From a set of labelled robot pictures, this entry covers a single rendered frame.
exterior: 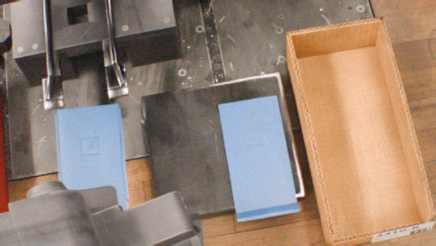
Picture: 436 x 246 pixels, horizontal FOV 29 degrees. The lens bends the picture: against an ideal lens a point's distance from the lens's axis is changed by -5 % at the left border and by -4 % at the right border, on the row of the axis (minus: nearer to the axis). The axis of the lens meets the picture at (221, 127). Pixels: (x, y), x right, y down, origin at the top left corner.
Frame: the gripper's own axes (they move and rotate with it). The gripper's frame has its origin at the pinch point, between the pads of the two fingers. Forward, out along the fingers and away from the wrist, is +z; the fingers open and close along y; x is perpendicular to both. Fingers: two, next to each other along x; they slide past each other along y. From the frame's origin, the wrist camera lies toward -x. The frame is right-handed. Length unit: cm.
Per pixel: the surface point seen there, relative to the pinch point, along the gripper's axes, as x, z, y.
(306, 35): -26.5, 11.8, 17.6
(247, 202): -17.3, 7.9, -0.5
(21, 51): 7.4, 14.4, 19.1
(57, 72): 3.0, 12.3, 16.2
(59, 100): 2.9, 10.6, 12.9
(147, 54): -7.9, 17.8, 17.2
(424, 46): -42.8, 15.7, 15.2
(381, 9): -38.4, 18.9, 20.3
